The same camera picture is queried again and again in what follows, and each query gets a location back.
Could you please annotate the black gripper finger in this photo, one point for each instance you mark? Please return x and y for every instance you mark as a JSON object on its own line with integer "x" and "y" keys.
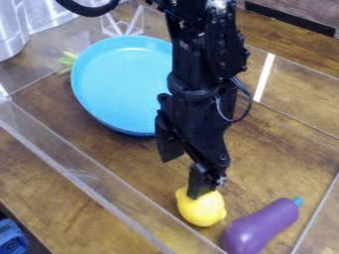
{"x": 169, "y": 145}
{"x": 206, "y": 178}

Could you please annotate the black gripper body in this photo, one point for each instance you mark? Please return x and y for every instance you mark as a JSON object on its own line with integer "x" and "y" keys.
{"x": 201, "y": 114}

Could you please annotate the yellow toy lemon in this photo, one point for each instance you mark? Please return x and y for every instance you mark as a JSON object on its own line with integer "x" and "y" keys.
{"x": 204, "y": 211}

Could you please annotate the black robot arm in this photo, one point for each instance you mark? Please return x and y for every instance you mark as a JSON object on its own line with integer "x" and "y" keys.
{"x": 209, "y": 52}

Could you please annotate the blue oval tray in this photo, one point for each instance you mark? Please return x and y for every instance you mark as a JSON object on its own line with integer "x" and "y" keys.
{"x": 118, "y": 77}

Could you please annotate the purple toy eggplant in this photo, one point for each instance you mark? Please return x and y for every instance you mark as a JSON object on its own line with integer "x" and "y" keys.
{"x": 250, "y": 232}

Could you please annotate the green leafy toy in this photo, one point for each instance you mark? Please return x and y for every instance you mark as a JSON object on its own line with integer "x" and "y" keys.
{"x": 67, "y": 60}

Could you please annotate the dark baseboard strip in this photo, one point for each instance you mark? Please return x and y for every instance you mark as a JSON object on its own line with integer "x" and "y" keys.
{"x": 314, "y": 15}

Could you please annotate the blue device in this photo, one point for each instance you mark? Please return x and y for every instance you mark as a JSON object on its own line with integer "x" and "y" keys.
{"x": 14, "y": 241}

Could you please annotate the grey checkered curtain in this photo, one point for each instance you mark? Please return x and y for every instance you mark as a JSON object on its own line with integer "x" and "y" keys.
{"x": 23, "y": 18}

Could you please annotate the clear acrylic enclosure wall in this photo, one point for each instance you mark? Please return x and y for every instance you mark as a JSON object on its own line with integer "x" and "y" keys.
{"x": 93, "y": 191}

